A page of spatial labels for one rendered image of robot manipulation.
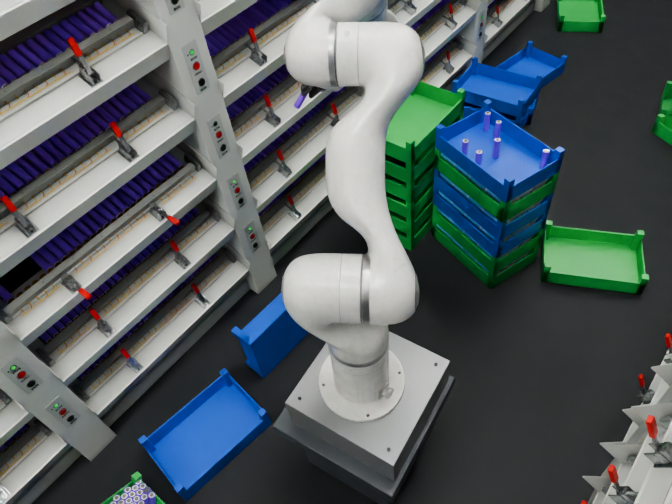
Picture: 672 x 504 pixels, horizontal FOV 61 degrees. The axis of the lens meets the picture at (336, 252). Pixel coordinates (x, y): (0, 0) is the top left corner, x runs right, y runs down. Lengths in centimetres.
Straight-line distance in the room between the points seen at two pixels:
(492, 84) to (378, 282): 176
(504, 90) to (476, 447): 149
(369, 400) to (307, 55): 71
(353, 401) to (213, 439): 59
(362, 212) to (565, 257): 122
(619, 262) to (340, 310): 130
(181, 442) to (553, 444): 102
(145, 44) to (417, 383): 93
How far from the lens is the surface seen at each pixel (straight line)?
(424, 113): 188
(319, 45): 95
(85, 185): 136
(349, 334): 104
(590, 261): 205
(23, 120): 124
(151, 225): 150
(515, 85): 259
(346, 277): 93
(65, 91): 127
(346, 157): 92
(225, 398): 178
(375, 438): 125
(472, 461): 164
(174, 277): 163
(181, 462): 174
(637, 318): 196
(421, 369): 131
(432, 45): 233
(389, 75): 93
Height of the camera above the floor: 154
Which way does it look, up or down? 50 degrees down
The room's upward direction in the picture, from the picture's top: 9 degrees counter-clockwise
